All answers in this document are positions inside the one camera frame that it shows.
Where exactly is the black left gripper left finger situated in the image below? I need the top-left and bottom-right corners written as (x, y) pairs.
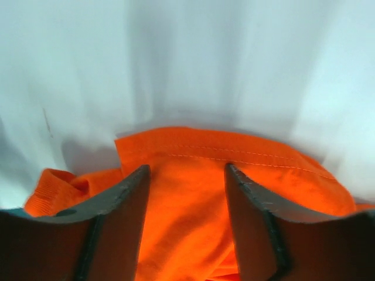
top-left (1, 165), bottom-right (151, 280)

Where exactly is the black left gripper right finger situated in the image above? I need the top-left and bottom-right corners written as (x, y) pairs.
top-left (224, 164), bottom-right (374, 280)

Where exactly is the orange t-shirt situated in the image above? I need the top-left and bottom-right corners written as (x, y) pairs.
top-left (24, 128), bottom-right (366, 280)

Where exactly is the teal t-shirt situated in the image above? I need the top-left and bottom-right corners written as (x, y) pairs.
top-left (1, 208), bottom-right (30, 218)

